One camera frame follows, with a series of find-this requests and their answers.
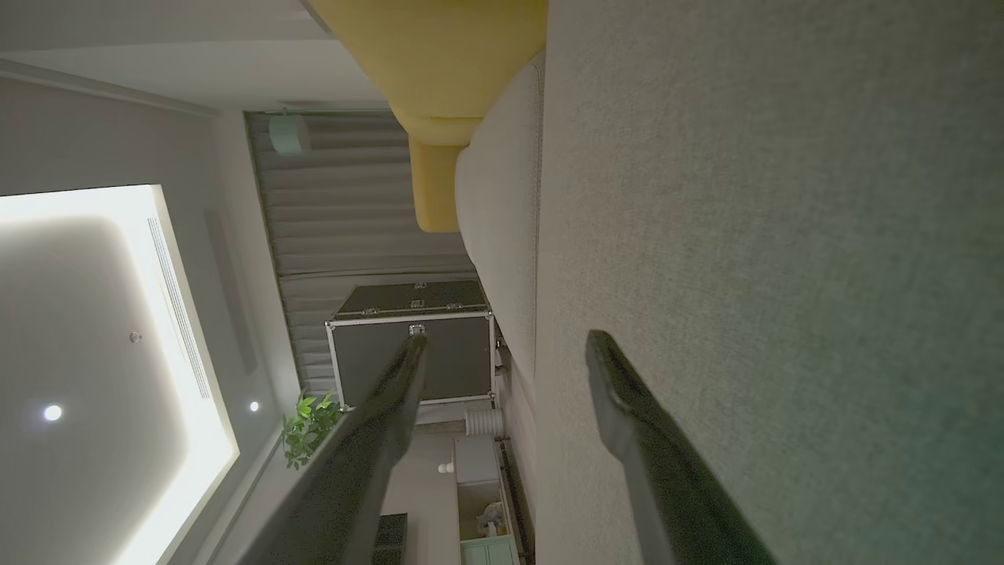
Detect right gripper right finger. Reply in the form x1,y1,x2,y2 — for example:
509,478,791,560
584,330,777,565

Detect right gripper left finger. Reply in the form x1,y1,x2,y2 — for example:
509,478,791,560
235,331,429,565

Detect green potted plant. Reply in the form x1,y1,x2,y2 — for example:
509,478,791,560
281,391,346,470

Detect black speaker box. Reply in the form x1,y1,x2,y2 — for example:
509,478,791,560
373,513,409,565

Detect white open shelf cabinet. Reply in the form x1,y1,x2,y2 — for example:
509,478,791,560
453,436,522,565

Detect white ribbed cylinder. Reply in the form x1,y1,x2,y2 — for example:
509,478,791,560
464,408,504,437

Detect black aluminium-edged flight case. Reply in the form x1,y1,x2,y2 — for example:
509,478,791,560
326,280,497,410

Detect long ceiling air vent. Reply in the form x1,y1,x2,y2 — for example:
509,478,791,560
147,216,213,401

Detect grey pleated curtain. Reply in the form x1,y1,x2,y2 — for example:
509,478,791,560
247,110,487,401

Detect grey fabric sofa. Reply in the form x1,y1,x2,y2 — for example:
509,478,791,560
494,0,1004,565

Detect pale green cylinder lamp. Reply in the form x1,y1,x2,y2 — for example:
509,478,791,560
268,110,311,155

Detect yellow sofa cushion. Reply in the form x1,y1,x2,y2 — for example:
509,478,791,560
310,0,548,234

